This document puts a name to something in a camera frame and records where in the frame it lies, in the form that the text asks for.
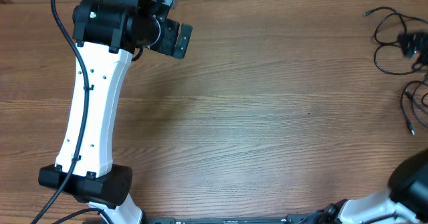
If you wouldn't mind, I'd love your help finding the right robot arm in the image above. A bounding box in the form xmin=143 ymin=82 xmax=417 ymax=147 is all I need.
xmin=297 ymin=31 xmax=427 ymax=223

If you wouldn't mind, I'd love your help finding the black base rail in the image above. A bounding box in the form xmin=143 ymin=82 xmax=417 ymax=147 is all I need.
xmin=146 ymin=213 xmax=319 ymax=224

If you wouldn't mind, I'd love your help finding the black cable silver plug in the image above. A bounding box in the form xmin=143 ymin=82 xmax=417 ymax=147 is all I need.
xmin=362 ymin=6 xmax=428 ymax=76

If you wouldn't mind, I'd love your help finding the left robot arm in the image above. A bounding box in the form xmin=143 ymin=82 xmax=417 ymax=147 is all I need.
xmin=38 ymin=0 xmax=193 ymax=223

